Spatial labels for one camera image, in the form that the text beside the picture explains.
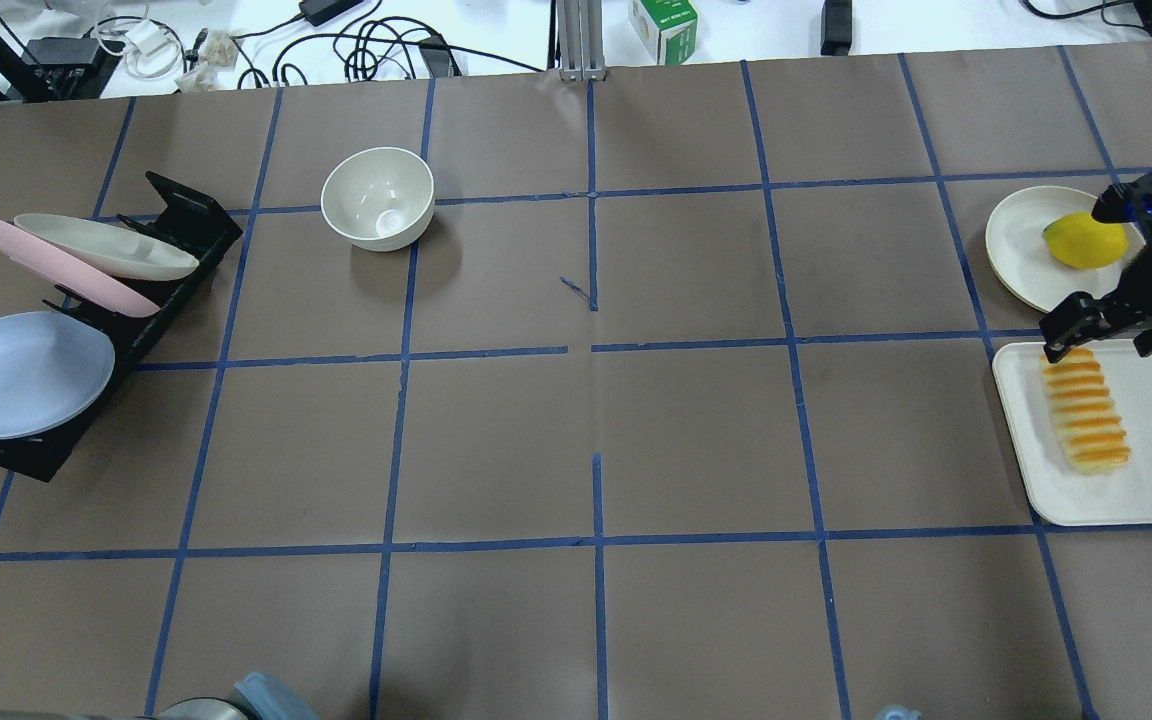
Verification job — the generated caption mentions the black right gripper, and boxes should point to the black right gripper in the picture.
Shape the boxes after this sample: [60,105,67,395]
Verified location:
[1039,245,1152,363]

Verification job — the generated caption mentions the striped yellow bread loaf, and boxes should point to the striped yellow bread loaf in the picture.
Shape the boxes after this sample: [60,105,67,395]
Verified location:
[1039,348,1132,475]

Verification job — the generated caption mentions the light blue plate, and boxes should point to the light blue plate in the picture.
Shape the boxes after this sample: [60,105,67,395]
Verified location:
[0,310,116,439]

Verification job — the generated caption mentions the cream round plate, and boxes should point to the cream round plate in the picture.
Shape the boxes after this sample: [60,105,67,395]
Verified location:
[986,184,1146,313]

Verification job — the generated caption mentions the cream plate in rack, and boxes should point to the cream plate in rack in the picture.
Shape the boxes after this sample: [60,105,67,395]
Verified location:
[13,213,200,282]

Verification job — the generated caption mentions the pink plate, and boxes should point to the pink plate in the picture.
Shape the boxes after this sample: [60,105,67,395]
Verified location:
[0,219,160,318]

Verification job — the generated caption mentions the white rectangular tray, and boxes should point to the white rectangular tray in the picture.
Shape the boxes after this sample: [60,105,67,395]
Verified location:
[992,340,1152,526]

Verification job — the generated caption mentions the yellow lemon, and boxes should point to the yellow lemon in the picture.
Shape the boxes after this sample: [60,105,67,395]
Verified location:
[1041,211,1130,270]

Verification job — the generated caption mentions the black power adapter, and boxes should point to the black power adapter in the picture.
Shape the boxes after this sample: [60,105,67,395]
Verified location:
[820,0,854,56]

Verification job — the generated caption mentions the green white carton box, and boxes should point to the green white carton box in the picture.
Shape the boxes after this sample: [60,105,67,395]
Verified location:
[628,1,699,65]

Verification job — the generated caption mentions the cream ceramic bowl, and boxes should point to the cream ceramic bowl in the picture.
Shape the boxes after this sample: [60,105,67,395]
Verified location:
[320,147,435,252]

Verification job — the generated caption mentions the black dish rack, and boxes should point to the black dish rack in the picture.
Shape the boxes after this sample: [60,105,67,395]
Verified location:
[0,172,242,482]

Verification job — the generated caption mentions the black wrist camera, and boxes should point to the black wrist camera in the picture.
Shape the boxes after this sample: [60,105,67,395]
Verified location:
[1091,172,1152,228]

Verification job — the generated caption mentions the aluminium frame post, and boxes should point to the aluminium frame post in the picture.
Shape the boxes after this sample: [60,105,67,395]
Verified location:
[552,1,607,82]

